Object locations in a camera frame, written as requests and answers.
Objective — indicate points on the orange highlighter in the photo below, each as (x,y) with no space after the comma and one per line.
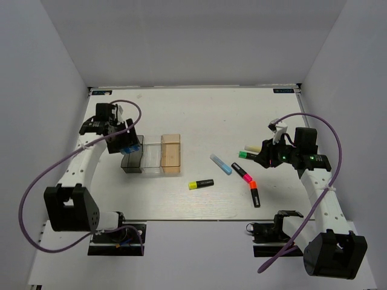
(254,193)

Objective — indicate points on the green highlighter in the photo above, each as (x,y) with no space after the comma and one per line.
(247,155)

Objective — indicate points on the yellow highlighter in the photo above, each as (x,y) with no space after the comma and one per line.
(200,184)

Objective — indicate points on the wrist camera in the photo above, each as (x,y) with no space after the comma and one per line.
(118,113)
(278,128)

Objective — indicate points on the blue stationery block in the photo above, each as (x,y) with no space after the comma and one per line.
(129,150)

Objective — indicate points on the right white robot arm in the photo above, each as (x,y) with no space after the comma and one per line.
(329,246)

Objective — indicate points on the dark grey plastic container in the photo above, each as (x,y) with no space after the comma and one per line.
(131,163)

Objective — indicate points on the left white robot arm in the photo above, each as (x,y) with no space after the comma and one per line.
(70,205)

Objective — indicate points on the pink highlighter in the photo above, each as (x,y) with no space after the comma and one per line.
(241,172)

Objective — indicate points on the cream highlighter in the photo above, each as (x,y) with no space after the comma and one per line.
(255,149)

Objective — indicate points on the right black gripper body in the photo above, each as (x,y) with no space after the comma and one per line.
(279,153)

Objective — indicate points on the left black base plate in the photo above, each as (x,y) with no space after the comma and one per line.
(125,242)

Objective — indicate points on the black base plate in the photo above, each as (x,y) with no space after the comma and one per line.
(266,242)
(125,242)

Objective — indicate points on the tan plastic container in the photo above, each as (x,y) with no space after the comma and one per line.
(171,153)

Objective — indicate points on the right blue corner label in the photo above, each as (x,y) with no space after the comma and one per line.
(283,90)

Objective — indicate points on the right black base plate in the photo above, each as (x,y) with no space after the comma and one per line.
(266,242)

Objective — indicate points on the blue corner label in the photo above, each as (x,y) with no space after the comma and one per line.
(283,90)
(101,92)

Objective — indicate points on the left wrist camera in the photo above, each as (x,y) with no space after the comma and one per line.
(118,113)

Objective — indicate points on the left blue corner label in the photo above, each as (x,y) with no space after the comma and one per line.
(101,92)

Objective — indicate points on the light blue marker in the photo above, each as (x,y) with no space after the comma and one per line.
(223,166)

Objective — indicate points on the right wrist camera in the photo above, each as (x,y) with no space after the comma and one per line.
(278,128)

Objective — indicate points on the clear plastic container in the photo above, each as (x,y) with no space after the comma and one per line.
(151,159)

